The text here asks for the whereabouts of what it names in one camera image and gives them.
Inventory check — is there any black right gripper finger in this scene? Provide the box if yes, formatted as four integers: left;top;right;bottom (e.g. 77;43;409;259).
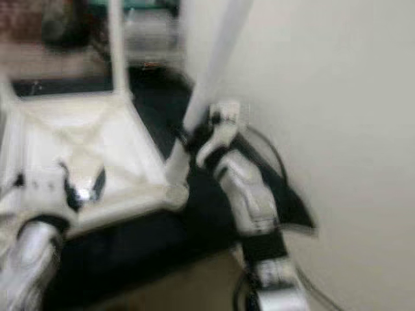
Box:
172;124;194;151

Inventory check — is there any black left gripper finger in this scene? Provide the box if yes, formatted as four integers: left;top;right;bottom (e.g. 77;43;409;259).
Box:
91;167;108;200

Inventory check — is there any white plastic children table top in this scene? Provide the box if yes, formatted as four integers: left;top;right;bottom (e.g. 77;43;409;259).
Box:
0;91;189;237

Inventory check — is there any black tablecloth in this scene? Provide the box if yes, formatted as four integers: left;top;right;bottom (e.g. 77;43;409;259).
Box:
0;65;317;311

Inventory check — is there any clear plastic container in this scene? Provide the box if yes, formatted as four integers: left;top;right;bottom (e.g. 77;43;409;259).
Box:
123;13;182;59

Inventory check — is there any beige ribbed box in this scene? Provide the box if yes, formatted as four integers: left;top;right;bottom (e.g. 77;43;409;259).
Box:
0;42;111;82

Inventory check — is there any green pot lid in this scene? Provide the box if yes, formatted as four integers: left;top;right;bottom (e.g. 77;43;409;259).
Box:
88;0;179;14

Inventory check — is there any black bag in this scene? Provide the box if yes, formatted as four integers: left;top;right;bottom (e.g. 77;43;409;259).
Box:
39;0;98;49

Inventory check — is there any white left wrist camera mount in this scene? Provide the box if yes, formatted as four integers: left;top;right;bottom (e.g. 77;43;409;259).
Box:
32;165;82;221

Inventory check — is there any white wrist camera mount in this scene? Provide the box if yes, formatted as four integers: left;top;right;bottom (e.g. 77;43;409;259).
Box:
32;165;82;221
198;100;244;169

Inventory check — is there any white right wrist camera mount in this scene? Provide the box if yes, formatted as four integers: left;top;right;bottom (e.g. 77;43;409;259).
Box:
198;100;244;169

